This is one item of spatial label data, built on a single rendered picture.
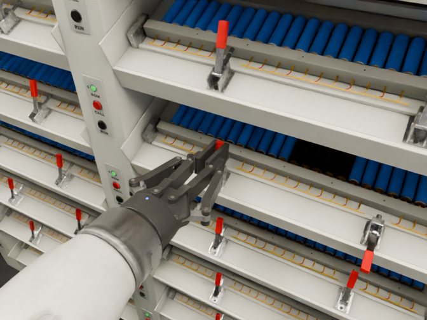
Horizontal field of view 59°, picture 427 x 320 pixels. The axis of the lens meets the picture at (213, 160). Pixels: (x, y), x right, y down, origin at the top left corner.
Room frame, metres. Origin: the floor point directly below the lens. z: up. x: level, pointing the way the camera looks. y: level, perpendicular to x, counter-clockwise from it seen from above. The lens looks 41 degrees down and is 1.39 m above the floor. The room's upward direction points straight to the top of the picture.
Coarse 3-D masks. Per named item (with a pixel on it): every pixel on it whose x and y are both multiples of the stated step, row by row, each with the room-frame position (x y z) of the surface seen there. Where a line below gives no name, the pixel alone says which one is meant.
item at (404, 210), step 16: (160, 128) 0.59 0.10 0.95; (176, 128) 0.59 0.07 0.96; (192, 144) 0.57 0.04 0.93; (208, 144) 0.54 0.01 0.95; (240, 160) 0.52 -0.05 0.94; (256, 160) 0.50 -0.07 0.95; (272, 160) 0.49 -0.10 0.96; (288, 176) 0.47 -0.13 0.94; (304, 176) 0.46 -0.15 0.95; (320, 176) 0.46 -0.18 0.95; (304, 192) 0.44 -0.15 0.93; (336, 192) 0.43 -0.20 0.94; (352, 192) 0.42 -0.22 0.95; (368, 192) 0.42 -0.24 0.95; (352, 208) 0.41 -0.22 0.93; (384, 208) 0.40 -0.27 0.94; (400, 208) 0.39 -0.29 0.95; (416, 208) 0.39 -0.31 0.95
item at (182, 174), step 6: (192, 156) 0.44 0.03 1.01; (186, 162) 0.43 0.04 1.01; (192, 162) 0.43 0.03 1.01; (180, 168) 0.41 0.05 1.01; (186, 168) 0.42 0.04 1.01; (174, 174) 0.40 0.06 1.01; (180, 174) 0.40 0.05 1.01; (186, 174) 0.41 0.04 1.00; (192, 174) 0.43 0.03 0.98; (168, 180) 0.38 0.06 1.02; (174, 180) 0.38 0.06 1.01; (180, 180) 0.40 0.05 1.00; (186, 180) 0.41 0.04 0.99; (156, 186) 0.36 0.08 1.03; (162, 186) 0.36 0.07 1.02; (168, 186) 0.37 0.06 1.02; (174, 186) 0.38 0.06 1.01; (180, 186) 0.40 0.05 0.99; (156, 192) 0.35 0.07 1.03; (162, 192) 0.35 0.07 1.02
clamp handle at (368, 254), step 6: (372, 234) 0.36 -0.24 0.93; (372, 240) 0.34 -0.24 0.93; (372, 246) 0.33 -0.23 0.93; (366, 252) 0.32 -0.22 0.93; (372, 252) 0.32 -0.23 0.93; (366, 258) 0.31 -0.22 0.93; (372, 258) 0.31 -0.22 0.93; (366, 264) 0.30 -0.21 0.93; (360, 270) 0.30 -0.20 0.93; (366, 270) 0.29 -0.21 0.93
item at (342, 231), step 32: (128, 160) 0.55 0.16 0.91; (160, 160) 0.54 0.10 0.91; (224, 192) 0.47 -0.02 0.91; (256, 192) 0.46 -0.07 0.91; (288, 192) 0.45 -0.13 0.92; (320, 192) 0.44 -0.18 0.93; (288, 224) 0.41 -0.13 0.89; (320, 224) 0.39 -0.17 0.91; (352, 224) 0.39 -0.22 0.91; (416, 224) 0.38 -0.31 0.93; (384, 256) 0.34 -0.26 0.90; (416, 256) 0.33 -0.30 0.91
